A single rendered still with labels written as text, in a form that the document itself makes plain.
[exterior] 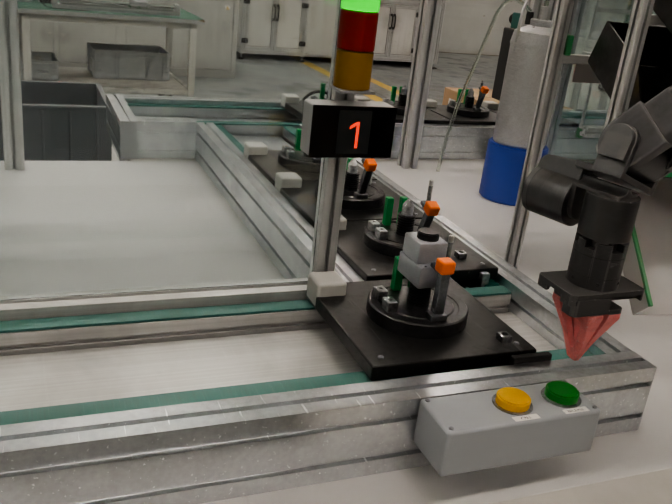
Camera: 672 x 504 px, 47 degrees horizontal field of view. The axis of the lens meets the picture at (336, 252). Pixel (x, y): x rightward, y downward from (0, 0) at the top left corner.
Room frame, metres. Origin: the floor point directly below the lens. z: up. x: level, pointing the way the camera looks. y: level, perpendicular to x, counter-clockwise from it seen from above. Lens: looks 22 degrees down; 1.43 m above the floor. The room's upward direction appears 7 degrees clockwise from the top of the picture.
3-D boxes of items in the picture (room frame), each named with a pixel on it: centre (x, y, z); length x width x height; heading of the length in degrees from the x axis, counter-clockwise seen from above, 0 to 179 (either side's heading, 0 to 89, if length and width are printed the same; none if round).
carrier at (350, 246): (1.24, -0.11, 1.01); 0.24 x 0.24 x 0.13; 24
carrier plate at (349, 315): (0.97, -0.12, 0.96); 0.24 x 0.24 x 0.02; 24
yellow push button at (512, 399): (0.78, -0.23, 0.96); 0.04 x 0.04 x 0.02
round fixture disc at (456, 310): (0.97, -0.12, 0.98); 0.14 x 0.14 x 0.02
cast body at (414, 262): (0.97, -0.12, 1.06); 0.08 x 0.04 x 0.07; 24
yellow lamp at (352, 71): (1.04, 0.01, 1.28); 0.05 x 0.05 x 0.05
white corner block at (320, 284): (1.02, 0.01, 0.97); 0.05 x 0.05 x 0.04; 24
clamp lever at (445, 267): (0.92, -0.14, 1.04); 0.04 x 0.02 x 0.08; 24
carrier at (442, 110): (2.54, -0.38, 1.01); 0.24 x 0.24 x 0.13; 24
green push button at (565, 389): (0.80, -0.29, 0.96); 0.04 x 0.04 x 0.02
